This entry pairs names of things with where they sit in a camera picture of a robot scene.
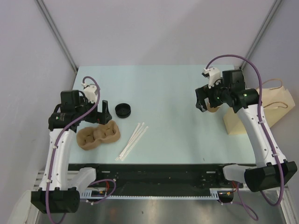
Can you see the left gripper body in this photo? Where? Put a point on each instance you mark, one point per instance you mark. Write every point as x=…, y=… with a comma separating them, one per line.
x=93, y=116

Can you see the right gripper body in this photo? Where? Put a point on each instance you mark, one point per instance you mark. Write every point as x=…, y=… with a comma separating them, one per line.
x=215, y=95

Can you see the black coffee cup lid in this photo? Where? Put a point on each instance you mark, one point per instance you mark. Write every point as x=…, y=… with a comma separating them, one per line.
x=123, y=110

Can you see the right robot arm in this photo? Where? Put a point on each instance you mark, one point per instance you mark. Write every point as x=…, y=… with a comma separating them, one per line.
x=272, y=167

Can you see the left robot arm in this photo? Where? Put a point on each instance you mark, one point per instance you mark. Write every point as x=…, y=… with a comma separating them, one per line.
x=57, y=194

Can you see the kraft paper takeout bag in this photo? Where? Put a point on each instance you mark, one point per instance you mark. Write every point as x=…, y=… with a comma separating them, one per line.
x=276, y=102

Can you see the stack of paper cups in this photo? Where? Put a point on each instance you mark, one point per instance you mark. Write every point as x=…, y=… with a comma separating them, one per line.
x=212, y=109

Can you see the brown pulp cup carrier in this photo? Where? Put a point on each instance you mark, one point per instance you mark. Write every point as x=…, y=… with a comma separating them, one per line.
x=90, y=138

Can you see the white wrapped straw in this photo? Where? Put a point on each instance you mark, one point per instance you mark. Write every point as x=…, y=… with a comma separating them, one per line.
x=132, y=144
x=135, y=135

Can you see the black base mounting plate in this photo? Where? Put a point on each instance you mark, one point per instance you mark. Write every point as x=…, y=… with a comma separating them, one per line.
x=161, y=180

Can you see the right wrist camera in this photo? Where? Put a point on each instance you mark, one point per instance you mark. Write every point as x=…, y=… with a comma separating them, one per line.
x=214, y=76

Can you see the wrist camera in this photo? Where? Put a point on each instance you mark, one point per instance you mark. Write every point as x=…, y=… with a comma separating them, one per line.
x=214, y=76
x=90, y=91

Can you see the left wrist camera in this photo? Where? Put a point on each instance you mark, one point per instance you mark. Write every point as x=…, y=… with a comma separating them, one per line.
x=90, y=91

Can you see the white slotted cable duct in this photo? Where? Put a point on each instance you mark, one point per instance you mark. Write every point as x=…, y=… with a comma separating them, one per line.
x=87, y=195

